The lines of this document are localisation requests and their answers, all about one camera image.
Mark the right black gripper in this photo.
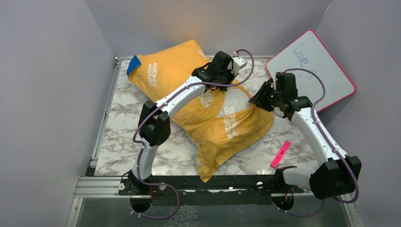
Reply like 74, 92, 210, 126
249, 81, 283, 113

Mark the white pillow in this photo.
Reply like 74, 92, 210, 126
217, 87, 250, 117

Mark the yellow Mickey Mouse pillowcase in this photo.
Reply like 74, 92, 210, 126
127, 40, 274, 182

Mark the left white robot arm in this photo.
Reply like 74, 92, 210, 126
128, 51, 247, 194

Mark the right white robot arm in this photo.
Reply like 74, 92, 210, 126
249, 70, 362, 203

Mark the pink framed whiteboard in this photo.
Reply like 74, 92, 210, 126
265, 30, 357, 112

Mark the pink marker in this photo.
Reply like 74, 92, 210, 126
270, 140, 291, 168

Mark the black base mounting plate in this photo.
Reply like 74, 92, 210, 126
86, 167, 305, 214

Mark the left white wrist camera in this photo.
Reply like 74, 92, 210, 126
231, 52, 247, 76

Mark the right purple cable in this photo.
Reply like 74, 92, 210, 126
271, 68, 360, 218

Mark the purple cable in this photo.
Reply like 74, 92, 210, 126
271, 68, 360, 218
129, 49, 255, 220

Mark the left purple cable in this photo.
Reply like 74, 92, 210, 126
129, 49, 255, 220

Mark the aluminium table frame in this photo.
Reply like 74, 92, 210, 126
66, 55, 364, 227

